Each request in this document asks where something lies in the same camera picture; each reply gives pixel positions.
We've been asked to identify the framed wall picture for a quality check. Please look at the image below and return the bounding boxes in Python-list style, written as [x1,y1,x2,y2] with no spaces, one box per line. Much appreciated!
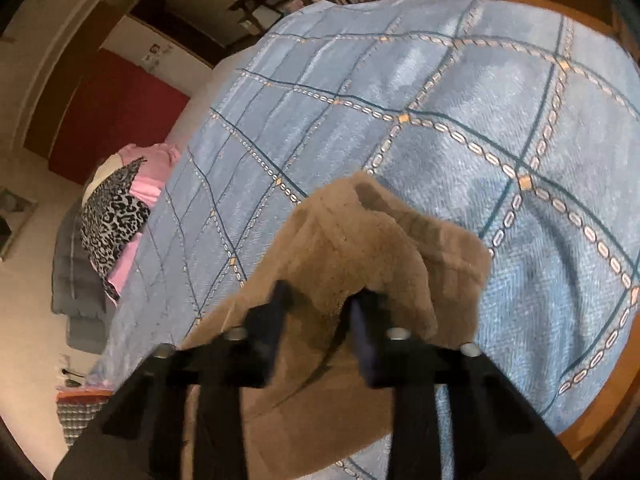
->
[0,187,38,262]

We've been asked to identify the grey quilted headboard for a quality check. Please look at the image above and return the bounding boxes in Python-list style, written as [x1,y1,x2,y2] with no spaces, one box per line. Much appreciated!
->
[50,205,118,356]

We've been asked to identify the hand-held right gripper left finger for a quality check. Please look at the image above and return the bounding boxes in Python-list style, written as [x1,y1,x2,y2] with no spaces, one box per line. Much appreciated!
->
[52,282,293,480]

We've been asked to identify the leopard print pillow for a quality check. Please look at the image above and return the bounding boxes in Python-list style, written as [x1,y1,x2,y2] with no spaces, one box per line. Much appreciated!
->
[80,157,152,281]

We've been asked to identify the plaid cloth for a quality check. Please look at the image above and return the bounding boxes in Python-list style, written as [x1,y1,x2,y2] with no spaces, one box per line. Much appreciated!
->
[55,389,116,448]

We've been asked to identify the blue chain-patterned blanket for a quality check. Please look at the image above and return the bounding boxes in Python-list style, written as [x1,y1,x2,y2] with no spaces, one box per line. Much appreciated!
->
[92,0,640,480]

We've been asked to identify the pink pillow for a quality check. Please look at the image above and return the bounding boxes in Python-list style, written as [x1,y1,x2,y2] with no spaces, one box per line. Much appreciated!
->
[106,142,183,302]

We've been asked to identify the red wardrobe panel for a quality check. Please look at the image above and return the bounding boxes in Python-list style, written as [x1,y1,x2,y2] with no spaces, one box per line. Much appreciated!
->
[47,47,193,186]

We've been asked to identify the brown fleece blanket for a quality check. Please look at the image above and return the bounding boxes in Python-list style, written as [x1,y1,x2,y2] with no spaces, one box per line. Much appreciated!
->
[181,170,493,480]

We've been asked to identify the white pillow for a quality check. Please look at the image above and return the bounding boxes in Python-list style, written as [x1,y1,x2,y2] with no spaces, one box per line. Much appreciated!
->
[82,154,126,202]

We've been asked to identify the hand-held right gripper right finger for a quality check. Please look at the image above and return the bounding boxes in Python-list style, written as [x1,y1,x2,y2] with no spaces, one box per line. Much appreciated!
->
[348,290,583,480]

